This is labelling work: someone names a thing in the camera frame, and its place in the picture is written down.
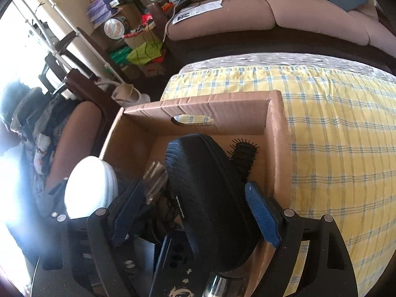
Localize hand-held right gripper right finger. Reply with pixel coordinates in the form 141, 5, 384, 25
244, 181, 359, 297

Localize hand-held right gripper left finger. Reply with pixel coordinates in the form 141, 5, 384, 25
31, 179, 155, 297

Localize black cables tangle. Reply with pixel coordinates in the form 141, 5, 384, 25
145, 195, 183, 245

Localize clear round lidded container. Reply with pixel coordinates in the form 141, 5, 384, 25
63, 156, 140, 220

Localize black bristle hairbrush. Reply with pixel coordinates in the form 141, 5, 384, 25
227, 136, 259, 181

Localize black zip case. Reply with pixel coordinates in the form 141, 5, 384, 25
165, 134, 270, 273

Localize black printed box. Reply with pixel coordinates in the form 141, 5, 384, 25
148, 230, 205, 297

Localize gold capped bottle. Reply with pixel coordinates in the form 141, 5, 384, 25
206, 272, 248, 297

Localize brown cardboard box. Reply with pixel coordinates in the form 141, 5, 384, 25
98, 90, 294, 297

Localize yellow plaid cloth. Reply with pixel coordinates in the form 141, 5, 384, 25
161, 65, 396, 297

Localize pile of clothes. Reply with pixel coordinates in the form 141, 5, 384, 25
9, 80, 72, 174

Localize lime green bag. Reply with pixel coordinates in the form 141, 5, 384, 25
127, 42, 163, 65

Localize white pipe rack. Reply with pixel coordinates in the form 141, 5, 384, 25
15, 0, 127, 85

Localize round printed tin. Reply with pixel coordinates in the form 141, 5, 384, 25
103, 17, 129, 39

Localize purple carton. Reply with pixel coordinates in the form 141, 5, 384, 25
87, 0, 120, 22

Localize brown sofa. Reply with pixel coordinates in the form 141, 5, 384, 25
167, 0, 396, 75

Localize white printed papers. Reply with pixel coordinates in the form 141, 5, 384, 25
172, 0, 223, 25

